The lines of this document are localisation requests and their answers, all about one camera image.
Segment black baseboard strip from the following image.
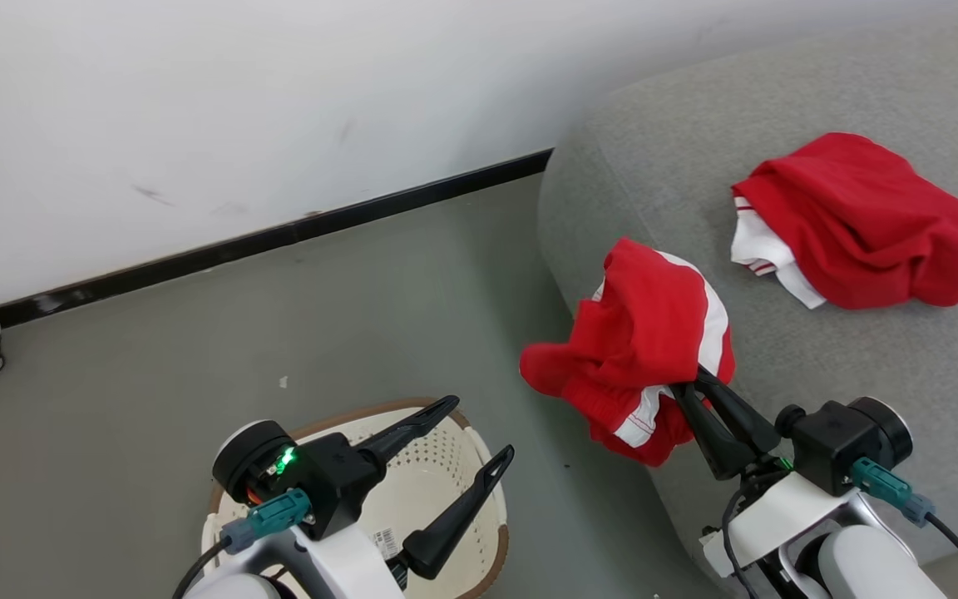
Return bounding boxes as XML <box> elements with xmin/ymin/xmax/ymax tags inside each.
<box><xmin>0</xmin><ymin>148</ymin><xmax>555</xmax><ymax>329</ymax></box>

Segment thin black cable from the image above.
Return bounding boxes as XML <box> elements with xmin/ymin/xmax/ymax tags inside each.
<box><xmin>720</xmin><ymin>483</ymin><xmax>753</xmax><ymax>599</ymax></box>

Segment red garment with white trim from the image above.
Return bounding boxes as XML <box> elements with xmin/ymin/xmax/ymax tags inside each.
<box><xmin>730</xmin><ymin>131</ymin><xmax>958</xmax><ymax>312</ymax></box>

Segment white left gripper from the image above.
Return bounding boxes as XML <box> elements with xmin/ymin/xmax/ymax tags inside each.
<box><xmin>283</xmin><ymin>395</ymin><xmax>516</xmax><ymax>599</ymax></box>

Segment red shorts with white stripes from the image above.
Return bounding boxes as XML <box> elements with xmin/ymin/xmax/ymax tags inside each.
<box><xmin>519</xmin><ymin>237</ymin><xmax>737</xmax><ymax>468</ymax></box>

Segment white perforated basket brown rim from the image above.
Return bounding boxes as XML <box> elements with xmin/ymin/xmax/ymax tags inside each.
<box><xmin>200</xmin><ymin>398</ymin><xmax>511</xmax><ymax>599</ymax></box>

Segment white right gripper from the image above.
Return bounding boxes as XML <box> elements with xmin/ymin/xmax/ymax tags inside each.
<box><xmin>669</xmin><ymin>365</ymin><xmax>859</xmax><ymax>576</ymax></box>

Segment black cable with teal connector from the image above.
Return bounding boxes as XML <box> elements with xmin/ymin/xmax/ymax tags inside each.
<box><xmin>849</xmin><ymin>457</ymin><xmax>958</xmax><ymax>597</ymax></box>
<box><xmin>171</xmin><ymin>488</ymin><xmax>314</xmax><ymax>599</ymax></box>

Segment grey fabric sofa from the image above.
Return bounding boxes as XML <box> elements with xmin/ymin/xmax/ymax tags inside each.
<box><xmin>537</xmin><ymin>0</ymin><xmax>958</xmax><ymax>588</ymax></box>

